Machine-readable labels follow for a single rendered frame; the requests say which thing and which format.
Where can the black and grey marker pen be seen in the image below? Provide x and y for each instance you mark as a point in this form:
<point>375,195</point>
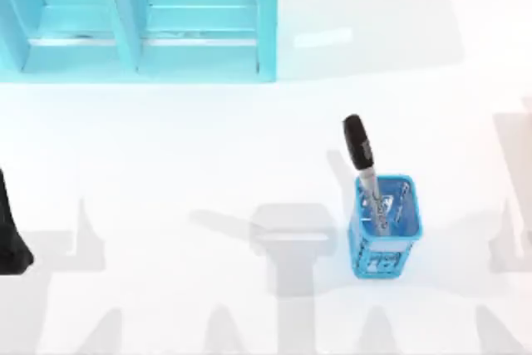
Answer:
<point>358,143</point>

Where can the blue pen holder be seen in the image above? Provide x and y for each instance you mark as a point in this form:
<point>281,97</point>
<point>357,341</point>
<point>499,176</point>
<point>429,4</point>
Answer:
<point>388,255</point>

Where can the light blue rack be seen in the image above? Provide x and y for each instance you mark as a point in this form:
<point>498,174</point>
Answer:
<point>124,18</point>

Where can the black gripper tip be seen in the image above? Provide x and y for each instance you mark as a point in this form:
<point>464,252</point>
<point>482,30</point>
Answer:
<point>9,243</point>

